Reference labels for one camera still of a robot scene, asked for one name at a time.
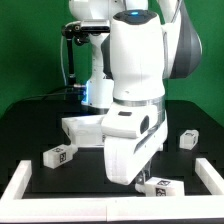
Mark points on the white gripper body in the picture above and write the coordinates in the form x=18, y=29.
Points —
x=132, y=136

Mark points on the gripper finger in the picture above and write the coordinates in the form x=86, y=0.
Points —
x=142, y=177

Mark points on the white square tabletop part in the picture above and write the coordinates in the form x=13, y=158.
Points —
x=84, y=131

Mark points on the white U-shaped fence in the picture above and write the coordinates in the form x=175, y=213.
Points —
x=14, y=208

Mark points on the black camera on stand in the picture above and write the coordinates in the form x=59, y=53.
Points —
x=78, y=33

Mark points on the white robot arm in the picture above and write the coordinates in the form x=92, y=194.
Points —
x=133, y=51

